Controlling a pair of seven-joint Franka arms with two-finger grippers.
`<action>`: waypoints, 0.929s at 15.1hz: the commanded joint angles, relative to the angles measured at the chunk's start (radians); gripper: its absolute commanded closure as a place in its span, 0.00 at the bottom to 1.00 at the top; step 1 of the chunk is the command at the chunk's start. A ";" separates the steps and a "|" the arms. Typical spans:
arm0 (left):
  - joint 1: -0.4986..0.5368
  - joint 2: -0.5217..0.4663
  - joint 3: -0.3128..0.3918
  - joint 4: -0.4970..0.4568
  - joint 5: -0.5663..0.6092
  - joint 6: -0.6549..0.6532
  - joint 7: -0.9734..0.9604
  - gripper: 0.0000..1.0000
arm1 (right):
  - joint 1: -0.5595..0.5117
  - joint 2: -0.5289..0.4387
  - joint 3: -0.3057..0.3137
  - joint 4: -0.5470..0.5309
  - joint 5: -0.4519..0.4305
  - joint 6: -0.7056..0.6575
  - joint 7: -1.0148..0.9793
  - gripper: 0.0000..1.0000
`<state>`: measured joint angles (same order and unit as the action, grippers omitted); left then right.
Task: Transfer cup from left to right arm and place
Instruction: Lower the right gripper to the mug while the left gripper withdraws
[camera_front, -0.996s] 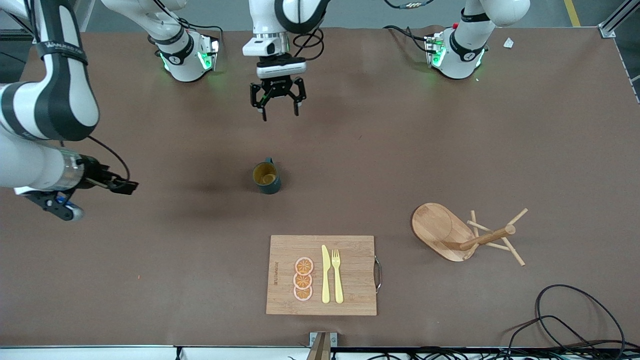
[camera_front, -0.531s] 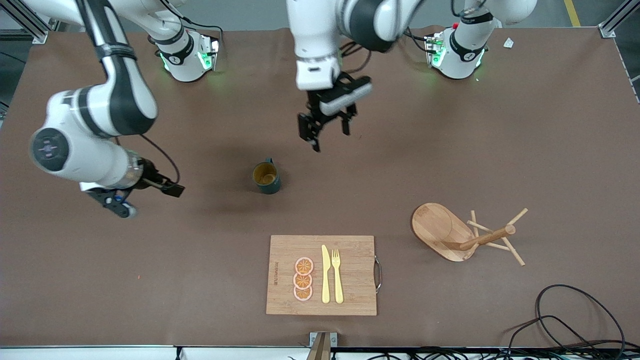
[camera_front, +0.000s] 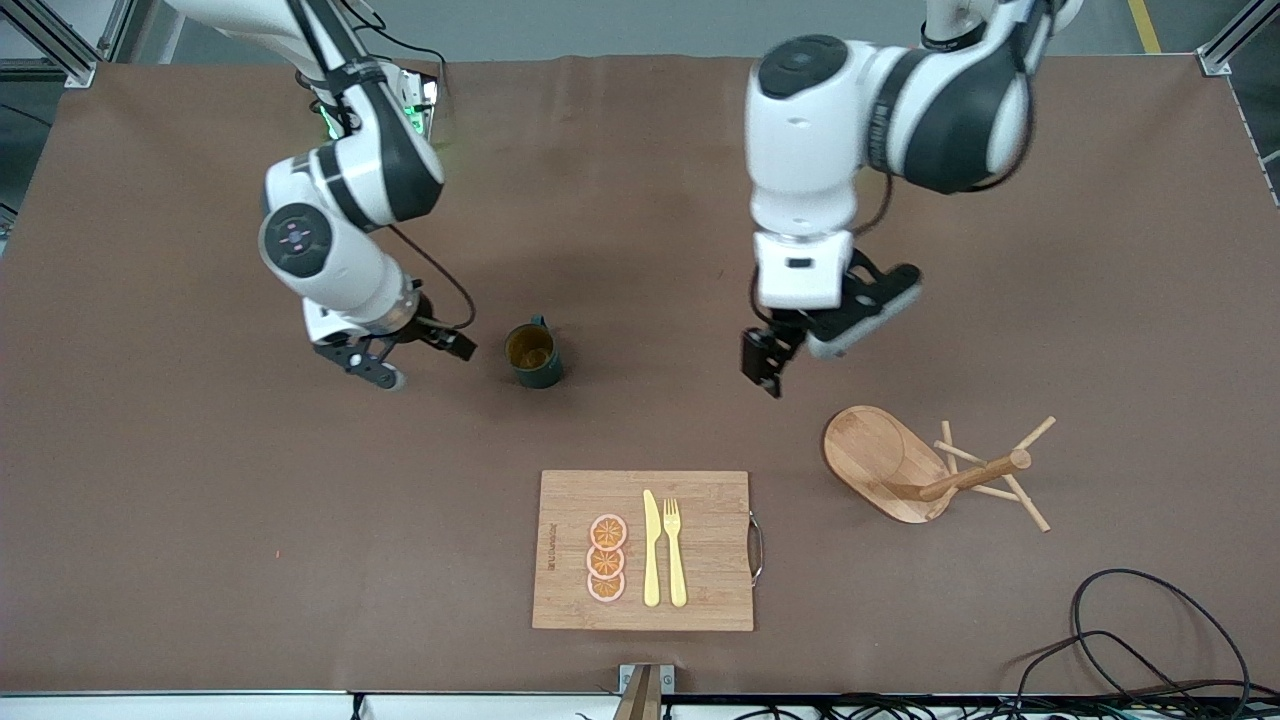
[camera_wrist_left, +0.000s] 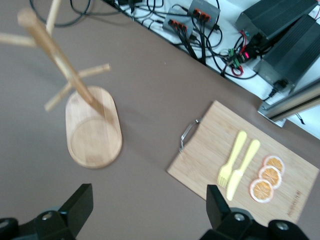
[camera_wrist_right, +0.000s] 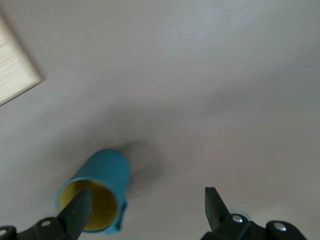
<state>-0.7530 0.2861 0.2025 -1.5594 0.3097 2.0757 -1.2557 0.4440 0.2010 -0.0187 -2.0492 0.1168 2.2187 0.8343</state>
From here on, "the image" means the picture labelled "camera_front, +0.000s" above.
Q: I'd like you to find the dark green ribbed cup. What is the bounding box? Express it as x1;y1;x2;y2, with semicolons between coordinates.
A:
503;315;564;390

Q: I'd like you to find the wooden mug tree stand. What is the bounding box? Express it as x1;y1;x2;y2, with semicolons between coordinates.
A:
823;405;1056;533

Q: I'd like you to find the wooden cutting board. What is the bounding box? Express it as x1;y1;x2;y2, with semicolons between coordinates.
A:
531;470;766;633

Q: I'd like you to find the yellow plastic fork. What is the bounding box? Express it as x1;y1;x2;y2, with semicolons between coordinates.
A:
663;498;689;609

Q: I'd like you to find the yellow plastic knife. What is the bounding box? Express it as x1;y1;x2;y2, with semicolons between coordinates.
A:
642;489;662;608

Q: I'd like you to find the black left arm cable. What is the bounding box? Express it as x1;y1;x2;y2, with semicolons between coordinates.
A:
850;168;897;241

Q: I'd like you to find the black right base cable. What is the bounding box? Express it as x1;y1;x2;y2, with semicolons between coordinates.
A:
340;0;448;93

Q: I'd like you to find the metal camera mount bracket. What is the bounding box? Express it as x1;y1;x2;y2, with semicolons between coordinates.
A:
617;663;676;720

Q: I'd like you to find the black table edge cable bundle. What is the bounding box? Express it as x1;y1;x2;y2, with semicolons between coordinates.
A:
670;696;1280;720

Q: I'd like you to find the black looped cable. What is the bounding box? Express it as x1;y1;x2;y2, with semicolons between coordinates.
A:
1070;568;1253;693
1003;629;1201;697

